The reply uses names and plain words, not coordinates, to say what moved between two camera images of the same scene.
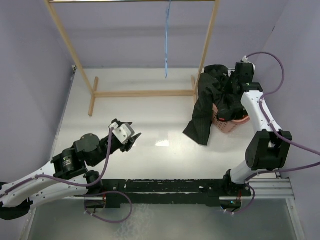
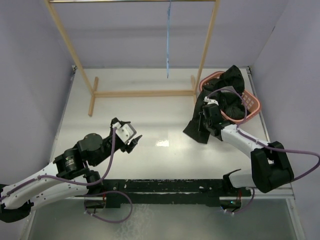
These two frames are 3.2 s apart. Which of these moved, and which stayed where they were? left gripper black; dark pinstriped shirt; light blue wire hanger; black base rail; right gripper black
Moved: right gripper black; dark pinstriped shirt
Stayed: left gripper black; light blue wire hanger; black base rail
